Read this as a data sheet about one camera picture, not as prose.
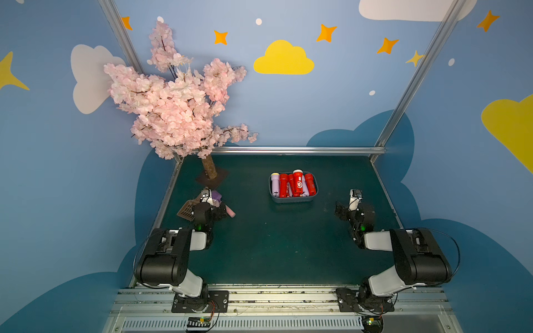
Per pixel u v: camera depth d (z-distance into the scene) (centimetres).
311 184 101
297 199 99
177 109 65
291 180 101
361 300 68
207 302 73
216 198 101
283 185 100
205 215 72
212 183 108
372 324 73
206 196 81
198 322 73
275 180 101
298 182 98
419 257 47
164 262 44
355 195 84
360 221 74
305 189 99
